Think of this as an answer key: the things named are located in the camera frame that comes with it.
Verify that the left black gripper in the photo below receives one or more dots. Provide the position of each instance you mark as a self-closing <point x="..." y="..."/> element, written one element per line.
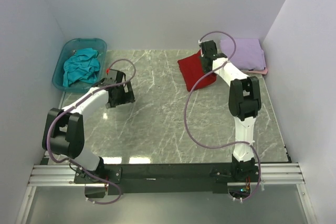
<point x="127" y="97"/>

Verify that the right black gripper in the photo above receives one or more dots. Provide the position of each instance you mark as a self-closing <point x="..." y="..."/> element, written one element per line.
<point x="206" y="70"/>

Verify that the red t-shirt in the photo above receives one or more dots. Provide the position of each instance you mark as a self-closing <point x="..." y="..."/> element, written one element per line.
<point x="191" y="70"/>

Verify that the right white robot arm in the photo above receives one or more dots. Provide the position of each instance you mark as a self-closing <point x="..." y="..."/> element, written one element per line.
<point x="244" y="103"/>

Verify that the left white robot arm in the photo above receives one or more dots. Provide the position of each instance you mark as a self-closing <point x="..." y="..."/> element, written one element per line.
<point x="64" y="129"/>

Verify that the folded lilac t-shirt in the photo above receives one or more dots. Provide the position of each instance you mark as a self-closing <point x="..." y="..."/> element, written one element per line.
<point x="249" y="55"/>

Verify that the teal crumpled t-shirt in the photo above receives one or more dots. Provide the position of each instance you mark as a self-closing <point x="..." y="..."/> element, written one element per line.
<point x="82" y="66"/>

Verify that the folded pink t-shirt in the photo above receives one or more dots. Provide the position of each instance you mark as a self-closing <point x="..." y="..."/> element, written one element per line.
<point x="262" y="72"/>

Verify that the teal plastic basket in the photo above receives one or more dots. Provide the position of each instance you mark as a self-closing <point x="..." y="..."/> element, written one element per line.
<point x="68" y="50"/>

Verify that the black base beam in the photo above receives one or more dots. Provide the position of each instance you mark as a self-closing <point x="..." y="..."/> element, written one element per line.
<point x="179" y="178"/>

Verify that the aluminium frame rail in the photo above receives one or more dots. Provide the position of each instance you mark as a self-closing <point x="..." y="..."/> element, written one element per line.
<point x="49" y="174"/>

